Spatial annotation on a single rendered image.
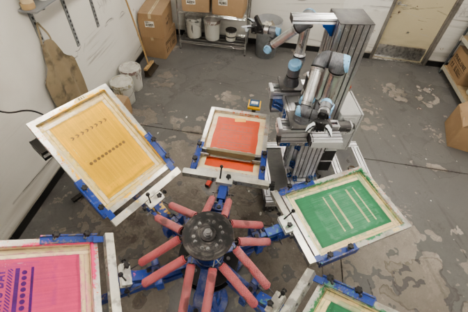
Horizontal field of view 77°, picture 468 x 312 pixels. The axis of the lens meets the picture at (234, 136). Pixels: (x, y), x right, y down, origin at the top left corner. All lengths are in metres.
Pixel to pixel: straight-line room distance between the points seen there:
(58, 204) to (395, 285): 3.53
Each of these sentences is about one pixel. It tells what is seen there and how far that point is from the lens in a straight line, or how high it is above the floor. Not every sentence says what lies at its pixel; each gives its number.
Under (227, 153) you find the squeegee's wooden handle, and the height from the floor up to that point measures 1.04.
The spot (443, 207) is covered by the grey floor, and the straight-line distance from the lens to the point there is 4.27.
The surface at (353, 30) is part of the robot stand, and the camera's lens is 2.34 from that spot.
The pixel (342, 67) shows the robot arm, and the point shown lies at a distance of 2.16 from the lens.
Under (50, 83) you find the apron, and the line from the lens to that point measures 3.57.
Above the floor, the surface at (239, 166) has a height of 0.95.
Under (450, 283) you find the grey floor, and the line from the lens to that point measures 3.79.
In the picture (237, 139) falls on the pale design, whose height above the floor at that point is 0.95.
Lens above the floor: 2.94
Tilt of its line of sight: 47 degrees down
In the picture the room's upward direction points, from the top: 4 degrees clockwise
